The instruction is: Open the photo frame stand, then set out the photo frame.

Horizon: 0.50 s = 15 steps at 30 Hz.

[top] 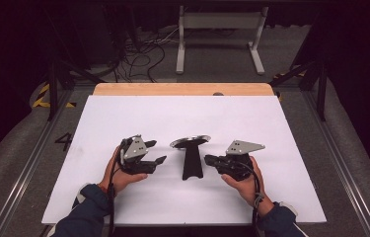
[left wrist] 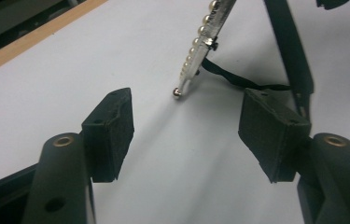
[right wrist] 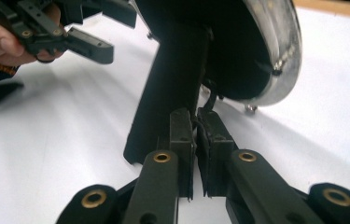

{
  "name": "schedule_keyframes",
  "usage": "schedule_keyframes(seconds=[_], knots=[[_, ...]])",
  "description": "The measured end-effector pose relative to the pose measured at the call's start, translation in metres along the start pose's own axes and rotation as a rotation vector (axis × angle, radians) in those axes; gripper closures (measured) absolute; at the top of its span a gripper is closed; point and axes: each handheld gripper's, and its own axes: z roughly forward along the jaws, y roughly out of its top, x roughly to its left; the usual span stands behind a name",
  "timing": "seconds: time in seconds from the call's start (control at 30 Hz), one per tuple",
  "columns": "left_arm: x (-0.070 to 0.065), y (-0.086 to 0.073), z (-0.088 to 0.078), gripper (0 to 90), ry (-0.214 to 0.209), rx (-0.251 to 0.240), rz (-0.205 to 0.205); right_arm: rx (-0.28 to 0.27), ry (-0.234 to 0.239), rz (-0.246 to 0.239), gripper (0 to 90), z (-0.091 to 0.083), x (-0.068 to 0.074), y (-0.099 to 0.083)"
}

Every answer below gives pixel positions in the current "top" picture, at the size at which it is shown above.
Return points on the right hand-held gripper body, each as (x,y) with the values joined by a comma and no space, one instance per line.
(238,164)

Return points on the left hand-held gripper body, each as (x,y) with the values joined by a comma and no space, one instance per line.
(134,149)

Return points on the person's right hand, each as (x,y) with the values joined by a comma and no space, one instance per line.
(250,189)

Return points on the person's left hand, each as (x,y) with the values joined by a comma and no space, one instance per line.
(116,179)

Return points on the wooden table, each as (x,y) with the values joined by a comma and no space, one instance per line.
(172,89)

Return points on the black metal stand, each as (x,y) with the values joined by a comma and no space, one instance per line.
(320,92)
(53,89)

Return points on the yellow black floor tape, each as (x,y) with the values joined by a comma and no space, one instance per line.
(42,98)
(287,74)

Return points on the aluminium floor rail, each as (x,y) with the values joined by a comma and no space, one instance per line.
(343,171)
(28,171)

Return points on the white metal table frame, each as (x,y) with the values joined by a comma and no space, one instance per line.
(220,20)

